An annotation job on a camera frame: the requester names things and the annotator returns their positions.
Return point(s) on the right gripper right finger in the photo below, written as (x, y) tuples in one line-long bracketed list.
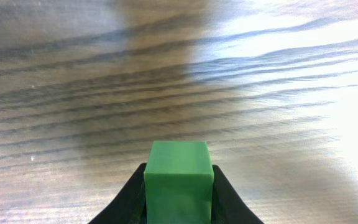
[(228, 202)]

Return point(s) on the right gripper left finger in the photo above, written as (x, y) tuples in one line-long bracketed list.
[(126, 202)]

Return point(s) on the green cube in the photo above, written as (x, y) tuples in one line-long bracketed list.
[(179, 183)]

